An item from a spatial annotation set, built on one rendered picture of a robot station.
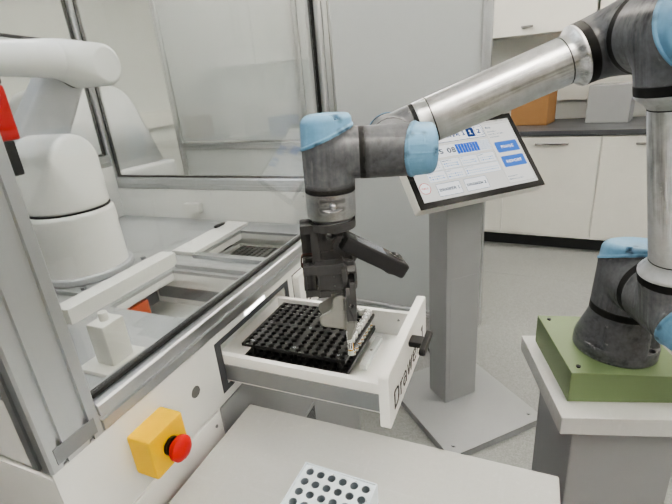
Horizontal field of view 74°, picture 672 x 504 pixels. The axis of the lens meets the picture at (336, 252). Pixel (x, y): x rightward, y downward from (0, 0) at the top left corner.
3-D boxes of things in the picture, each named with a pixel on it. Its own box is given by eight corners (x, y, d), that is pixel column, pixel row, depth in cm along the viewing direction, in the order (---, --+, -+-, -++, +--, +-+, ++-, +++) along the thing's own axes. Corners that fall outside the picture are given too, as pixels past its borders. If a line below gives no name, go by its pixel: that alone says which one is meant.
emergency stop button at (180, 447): (196, 449, 69) (191, 429, 68) (179, 469, 66) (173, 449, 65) (181, 445, 71) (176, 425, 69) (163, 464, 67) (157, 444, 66)
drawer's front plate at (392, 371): (425, 338, 99) (425, 295, 95) (390, 431, 75) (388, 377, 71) (418, 337, 100) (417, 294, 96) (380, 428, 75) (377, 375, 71)
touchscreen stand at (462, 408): (542, 422, 181) (571, 175, 144) (450, 463, 167) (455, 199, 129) (464, 359, 225) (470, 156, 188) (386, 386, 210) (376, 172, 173)
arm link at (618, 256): (637, 288, 92) (652, 226, 87) (681, 322, 80) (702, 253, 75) (577, 289, 93) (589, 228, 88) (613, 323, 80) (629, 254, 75)
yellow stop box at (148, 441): (193, 446, 72) (184, 411, 70) (162, 482, 66) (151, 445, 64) (169, 439, 74) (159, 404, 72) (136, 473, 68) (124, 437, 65)
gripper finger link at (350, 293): (344, 312, 74) (340, 264, 71) (354, 311, 74) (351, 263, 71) (346, 326, 70) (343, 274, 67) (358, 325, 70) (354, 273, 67)
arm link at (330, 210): (352, 183, 70) (358, 195, 63) (353, 211, 72) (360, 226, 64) (304, 187, 70) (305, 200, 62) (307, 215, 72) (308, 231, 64)
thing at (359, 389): (416, 335, 98) (415, 311, 96) (382, 415, 76) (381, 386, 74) (260, 313, 113) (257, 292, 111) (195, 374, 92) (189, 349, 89)
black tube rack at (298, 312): (376, 339, 98) (374, 313, 95) (347, 389, 83) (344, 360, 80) (286, 325, 106) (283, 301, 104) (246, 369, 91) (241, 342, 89)
